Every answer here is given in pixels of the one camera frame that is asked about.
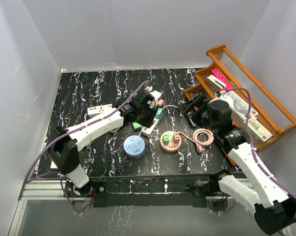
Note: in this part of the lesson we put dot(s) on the pink round power strip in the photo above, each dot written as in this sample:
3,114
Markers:
171,147

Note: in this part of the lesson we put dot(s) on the printed package on shelf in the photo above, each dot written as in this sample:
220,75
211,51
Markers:
237,104

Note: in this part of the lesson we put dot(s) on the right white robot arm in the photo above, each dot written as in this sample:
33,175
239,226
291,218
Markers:
273,206

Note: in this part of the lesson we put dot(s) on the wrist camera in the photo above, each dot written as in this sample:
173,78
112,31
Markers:
220,93
155,94

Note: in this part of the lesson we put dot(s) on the white slanted power strip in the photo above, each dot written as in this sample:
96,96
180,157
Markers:
147,132

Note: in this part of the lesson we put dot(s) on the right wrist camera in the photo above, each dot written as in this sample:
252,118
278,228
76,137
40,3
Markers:
220,93

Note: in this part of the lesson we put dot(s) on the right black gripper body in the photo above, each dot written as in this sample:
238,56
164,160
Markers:
202,116

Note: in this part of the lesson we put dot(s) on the pink box on shelf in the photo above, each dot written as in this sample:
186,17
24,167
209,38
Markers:
221,77

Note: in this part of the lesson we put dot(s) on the pink small adapter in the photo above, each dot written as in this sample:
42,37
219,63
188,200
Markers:
176,137

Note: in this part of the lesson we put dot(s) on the white long power strip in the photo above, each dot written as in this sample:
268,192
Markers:
93,111

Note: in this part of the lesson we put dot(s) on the blue round power strip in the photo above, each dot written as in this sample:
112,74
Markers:
134,146

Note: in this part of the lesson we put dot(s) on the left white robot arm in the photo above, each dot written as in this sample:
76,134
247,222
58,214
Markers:
140,107

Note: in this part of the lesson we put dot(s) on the green cube adapter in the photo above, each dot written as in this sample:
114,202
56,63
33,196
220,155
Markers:
136,126
166,139

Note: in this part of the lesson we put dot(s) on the green white box on shelf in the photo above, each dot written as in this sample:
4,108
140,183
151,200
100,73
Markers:
258,132

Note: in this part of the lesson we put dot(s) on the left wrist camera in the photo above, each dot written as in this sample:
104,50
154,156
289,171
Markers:
155,94

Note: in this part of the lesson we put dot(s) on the pink cube adapter top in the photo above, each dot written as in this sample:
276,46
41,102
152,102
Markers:
160,103

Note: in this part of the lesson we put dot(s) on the wooden shelf rack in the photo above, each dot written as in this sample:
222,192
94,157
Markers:
266,109

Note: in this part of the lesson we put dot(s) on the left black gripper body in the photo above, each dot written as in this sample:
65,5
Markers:
142,112

